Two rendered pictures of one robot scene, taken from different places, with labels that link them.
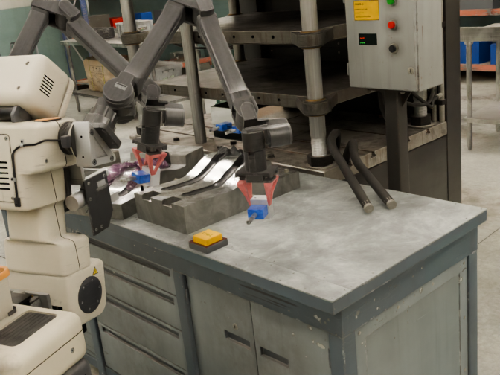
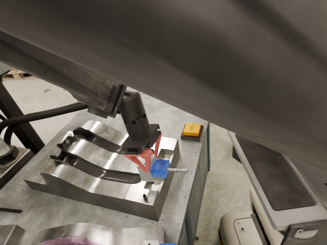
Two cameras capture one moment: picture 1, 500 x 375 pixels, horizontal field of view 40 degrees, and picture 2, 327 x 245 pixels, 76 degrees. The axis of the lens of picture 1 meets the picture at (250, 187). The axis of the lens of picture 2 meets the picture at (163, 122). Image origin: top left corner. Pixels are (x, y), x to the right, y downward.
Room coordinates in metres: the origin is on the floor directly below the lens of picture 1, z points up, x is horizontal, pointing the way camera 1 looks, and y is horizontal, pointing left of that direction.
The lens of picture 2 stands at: (2.19, 0.68, 1.40)
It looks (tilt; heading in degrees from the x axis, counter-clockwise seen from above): 38 degrees down; 246
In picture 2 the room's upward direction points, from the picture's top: 11 degrees counter-clockwise
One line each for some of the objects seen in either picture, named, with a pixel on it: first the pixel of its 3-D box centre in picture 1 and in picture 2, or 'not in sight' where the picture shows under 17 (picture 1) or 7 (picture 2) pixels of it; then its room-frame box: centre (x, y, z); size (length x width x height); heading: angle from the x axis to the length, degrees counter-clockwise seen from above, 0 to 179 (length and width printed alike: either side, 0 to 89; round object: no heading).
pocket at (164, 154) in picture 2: (172, 205); (165, 158); (2.01, 0.24, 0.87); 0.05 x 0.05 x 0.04; 41
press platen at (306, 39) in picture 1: (273, 40); not in sight; (3.22, -0.18, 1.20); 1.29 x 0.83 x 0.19; 41
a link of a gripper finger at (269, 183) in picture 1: (263, 188); not in sight; (1.72, -0.03, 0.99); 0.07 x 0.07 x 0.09; 69
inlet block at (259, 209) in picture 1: (256, 213); not in sight; (1.69, -0.01, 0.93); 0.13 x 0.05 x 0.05; 159
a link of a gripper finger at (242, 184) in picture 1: (254, 188); not in sight; (1.73, -0.01, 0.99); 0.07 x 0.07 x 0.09; 69
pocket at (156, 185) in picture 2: (152, 199); (154, 185); (2.09, 0.31, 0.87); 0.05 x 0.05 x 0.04; 41
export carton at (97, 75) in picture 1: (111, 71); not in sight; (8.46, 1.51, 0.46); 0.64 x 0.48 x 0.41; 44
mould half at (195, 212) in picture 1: (219, 183); (101, 160); (2.20, 0.10, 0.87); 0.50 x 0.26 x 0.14; 131
